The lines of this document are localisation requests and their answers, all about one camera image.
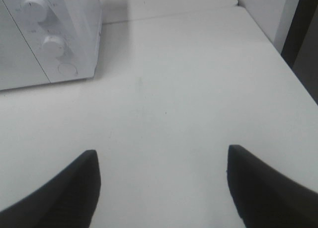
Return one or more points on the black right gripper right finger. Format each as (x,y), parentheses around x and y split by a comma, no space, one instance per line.
(264,197)

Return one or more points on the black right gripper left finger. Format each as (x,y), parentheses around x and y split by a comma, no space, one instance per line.
(68,200)

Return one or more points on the round door release button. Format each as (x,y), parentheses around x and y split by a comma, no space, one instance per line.
(67,69)

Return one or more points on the white microwave door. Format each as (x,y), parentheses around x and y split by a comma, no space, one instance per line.
(18,65)

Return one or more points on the white timer knob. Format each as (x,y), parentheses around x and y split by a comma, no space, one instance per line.
(53,45)

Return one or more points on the white microwave oven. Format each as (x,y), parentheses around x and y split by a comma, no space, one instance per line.
(77,22)

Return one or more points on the white upper power knob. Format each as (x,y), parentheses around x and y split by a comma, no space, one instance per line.
(36,10)

